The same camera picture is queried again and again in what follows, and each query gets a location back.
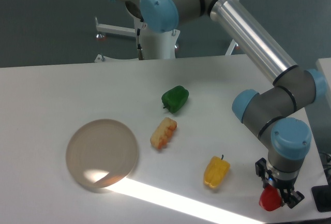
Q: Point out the orange toy bread piece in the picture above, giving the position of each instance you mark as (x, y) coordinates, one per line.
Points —
(163, 133)

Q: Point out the black box at table edge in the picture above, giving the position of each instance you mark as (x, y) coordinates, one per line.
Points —
(321, 195)

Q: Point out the white side table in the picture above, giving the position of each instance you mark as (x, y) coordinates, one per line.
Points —
(324, 66)

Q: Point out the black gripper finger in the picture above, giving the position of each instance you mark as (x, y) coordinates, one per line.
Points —
(260, 169)
(290, 197)

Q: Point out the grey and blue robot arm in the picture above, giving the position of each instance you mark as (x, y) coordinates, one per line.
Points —
(269, 115)

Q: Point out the beige round plate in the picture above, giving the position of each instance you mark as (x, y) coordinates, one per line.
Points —
(101, 153)

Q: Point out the green toy pepper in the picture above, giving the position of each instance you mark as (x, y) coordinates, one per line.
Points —
(175, 98)

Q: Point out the yellow toy pepper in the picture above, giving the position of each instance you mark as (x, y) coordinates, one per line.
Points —
(215, 172)

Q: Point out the red toy pepper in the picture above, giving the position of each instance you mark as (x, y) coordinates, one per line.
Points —
(270, 199)

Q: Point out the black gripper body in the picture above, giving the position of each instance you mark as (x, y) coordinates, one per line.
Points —
(280, 180)

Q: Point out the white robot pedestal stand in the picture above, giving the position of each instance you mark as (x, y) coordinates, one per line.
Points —
(200, 38)

